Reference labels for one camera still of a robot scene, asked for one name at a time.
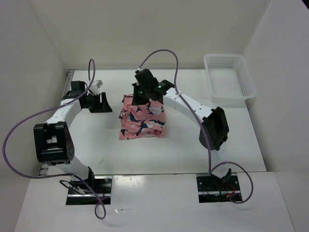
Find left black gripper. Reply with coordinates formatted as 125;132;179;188
83;92;112;113

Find pink shark print shorts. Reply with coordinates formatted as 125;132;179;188
119;94;166;140

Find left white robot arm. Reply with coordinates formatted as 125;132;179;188
33;80;112;193

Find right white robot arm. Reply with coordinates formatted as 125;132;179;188
132;80;231;191

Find white plastic basket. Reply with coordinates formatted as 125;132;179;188
204;54;257;104

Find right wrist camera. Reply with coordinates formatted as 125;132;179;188
135;69;159;89

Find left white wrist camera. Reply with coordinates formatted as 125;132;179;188
89;80;103;95

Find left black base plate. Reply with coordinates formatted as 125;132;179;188
60;177;112;205

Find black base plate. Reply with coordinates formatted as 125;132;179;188
196;174;242;203
60;177;112;205

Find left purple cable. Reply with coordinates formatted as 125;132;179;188
2;58;107;219

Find purple cable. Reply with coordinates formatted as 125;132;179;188
138;49;254;205
2;58;107;219

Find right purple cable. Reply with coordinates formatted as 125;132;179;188
138;49;254;205

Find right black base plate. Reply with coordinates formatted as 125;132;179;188
196;174;242;203

